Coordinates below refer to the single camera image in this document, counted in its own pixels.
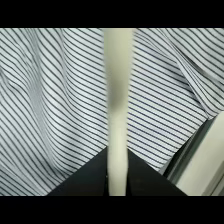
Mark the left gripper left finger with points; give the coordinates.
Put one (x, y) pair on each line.
(90, 180)

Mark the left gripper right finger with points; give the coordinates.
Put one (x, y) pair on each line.
(146, 181)

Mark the black white striped shirt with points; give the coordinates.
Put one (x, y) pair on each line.
(53, 100)

